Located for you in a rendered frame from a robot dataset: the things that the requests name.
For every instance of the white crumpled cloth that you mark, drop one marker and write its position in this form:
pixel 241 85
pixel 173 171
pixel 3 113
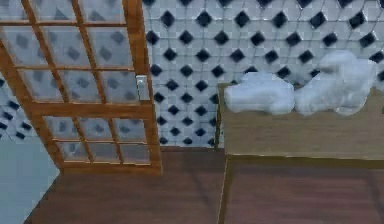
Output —
pixel 340 83
pixel 260 93

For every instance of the brown wooden glass-paned door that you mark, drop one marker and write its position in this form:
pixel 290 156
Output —
pixel 93 110

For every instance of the brown wooden cabinet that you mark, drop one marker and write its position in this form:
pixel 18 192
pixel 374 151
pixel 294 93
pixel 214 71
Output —
pixel 300 136

